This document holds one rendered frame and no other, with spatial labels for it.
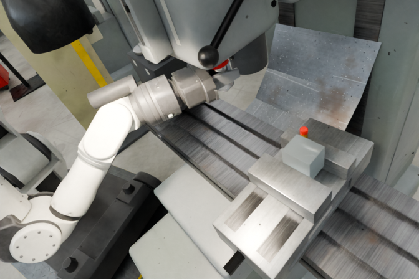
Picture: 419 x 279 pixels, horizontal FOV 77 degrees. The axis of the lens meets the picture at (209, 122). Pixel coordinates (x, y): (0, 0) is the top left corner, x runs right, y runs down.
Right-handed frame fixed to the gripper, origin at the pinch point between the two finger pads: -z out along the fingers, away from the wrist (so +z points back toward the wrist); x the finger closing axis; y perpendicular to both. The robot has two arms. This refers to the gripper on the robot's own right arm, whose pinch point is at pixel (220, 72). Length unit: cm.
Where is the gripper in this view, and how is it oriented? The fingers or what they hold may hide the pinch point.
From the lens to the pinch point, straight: 56.8
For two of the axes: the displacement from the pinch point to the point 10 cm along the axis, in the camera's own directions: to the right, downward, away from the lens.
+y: 2.5, 7.0, 6.6
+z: -9.0, 4.3, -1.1
